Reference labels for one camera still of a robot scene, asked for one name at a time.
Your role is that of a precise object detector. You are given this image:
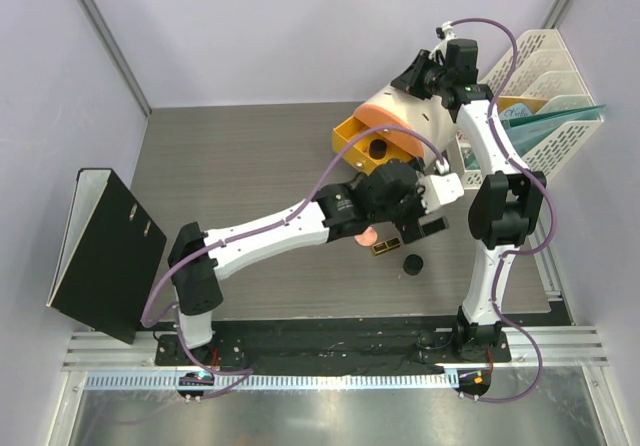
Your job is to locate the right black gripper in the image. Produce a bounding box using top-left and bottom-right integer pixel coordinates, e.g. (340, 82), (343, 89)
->
(391, 52), (452, 103)

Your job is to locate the cream cylindrical drawer organizer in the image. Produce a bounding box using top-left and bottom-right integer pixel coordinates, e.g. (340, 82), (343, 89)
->
(354, 85), (457, 164)

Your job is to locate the orange top drawer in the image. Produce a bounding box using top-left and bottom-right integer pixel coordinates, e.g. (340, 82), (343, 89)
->
(354, 103), (424, 157)

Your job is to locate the yellow drawer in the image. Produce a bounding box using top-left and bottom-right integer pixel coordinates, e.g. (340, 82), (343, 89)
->
(331, 117), (414, 174)

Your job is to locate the black round jar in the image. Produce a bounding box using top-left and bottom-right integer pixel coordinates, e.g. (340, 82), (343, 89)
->
(402, 254), (424, 276)
(368, 139), (388, 160)

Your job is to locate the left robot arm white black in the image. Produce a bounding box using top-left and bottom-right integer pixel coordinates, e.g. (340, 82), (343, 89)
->
(168, 160), (462, 365)

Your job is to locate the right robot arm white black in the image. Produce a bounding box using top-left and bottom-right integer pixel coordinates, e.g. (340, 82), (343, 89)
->
(391, 39), (546, 361)

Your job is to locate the black gold lipstick box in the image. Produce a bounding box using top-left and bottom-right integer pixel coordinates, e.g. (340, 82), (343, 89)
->
(371, 237), (402, 256)

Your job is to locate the round copper compact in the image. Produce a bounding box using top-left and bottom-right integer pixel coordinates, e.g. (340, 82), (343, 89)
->
(354, 226), (378, 247)

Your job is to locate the yellow card in rack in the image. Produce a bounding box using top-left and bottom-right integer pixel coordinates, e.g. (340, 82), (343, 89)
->
(496, 96), (548, 121)

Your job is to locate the teal folder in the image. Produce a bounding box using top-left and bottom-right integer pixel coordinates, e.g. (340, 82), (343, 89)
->
(462, 103), (611, 170)

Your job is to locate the white perforated file rack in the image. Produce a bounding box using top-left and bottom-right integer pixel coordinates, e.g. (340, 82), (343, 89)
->
(444, 27), (610, 191)

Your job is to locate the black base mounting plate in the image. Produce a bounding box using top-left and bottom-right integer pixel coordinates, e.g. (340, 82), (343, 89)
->
(153, 312), (512, 373)

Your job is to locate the black binder folder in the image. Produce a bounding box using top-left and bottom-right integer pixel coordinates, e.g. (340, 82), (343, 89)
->
(47, 168), (167, 344)

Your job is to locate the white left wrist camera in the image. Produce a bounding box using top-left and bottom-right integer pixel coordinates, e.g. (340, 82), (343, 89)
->
(416, 172), (464, 214)

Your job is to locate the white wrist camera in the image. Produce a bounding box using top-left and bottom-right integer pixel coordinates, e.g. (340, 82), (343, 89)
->
(432, 21), (456, 54)
(416, 172), (464, 214)

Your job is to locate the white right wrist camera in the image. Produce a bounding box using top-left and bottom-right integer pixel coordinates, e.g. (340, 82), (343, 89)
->
(432, 21), (456, 54)

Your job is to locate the white slotted cable duct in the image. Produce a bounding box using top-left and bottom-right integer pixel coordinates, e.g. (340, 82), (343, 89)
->
(84, 370), (459, 392)

